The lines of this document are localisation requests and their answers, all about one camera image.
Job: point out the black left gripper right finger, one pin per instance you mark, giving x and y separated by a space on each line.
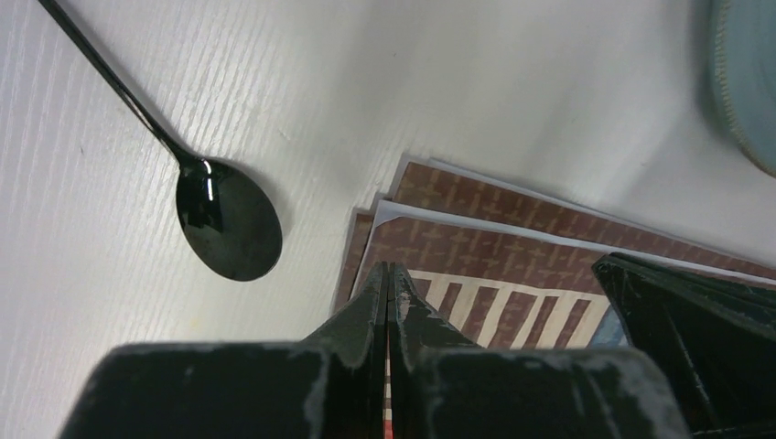
445 386

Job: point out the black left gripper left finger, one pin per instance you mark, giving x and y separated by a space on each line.
327 385

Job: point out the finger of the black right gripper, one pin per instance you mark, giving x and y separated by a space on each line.
713 339

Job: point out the striped patchwork placemat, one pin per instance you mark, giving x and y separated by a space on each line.
510 269

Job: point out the black spoon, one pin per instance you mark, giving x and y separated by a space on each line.
226 217

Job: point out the teal ceramic plate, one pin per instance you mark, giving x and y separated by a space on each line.
742 73

